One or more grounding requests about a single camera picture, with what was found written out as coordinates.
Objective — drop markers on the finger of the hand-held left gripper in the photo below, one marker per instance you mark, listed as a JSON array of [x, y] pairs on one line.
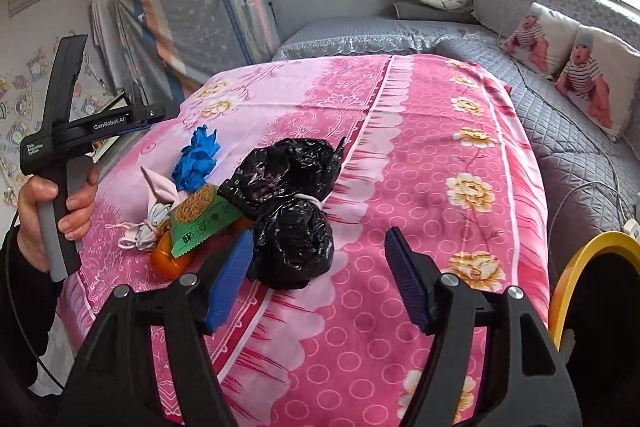
[[150, 114]]

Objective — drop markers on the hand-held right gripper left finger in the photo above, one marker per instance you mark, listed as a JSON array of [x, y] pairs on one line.
[[227, 279]]

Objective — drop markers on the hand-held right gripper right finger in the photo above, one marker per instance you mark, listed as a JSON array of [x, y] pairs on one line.
[[407, 282]]

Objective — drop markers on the orange mandarin peel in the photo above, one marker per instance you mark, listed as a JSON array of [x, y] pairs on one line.
[[242, 223], [170, 263]]

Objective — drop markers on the blue plastic wrapper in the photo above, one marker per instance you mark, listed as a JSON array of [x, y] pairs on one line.
[[197, 162]]

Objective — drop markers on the green snack packet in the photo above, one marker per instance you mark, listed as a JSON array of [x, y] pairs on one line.
[[200, 217]]

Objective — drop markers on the black plastic bag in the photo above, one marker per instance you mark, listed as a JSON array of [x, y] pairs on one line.
[[285, 217]]

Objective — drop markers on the yellow round bin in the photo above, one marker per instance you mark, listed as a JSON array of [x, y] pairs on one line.
[[571, 272]]

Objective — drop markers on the person's left forearm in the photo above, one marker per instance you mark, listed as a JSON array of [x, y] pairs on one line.
[[20, 307]]

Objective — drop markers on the person's left hand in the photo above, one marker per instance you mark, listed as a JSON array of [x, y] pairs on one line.
[[75, 209]]

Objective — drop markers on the white hanging cloth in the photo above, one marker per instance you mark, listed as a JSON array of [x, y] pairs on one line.
[[102, 22]]

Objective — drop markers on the striped cloth covered furniture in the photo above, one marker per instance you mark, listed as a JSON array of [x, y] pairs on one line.
[[200, 7]]

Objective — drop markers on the pink floral blanket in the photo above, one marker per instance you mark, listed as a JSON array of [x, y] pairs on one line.
[[400, 157]]

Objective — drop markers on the grey quilted sofa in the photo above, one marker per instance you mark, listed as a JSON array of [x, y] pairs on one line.
[[550, 147]]

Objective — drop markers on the white power strip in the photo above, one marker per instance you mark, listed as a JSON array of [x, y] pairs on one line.
[[632, 228]]

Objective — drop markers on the grey bolster pillow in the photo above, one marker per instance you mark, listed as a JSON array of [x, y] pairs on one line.
[[420, 12]]

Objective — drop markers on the baby print pillow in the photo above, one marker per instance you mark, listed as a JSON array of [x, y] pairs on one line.
[[540, 37], [595, 77]]

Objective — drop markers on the cartoon wall sticker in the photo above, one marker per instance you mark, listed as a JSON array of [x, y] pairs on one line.
[[32, 67]]

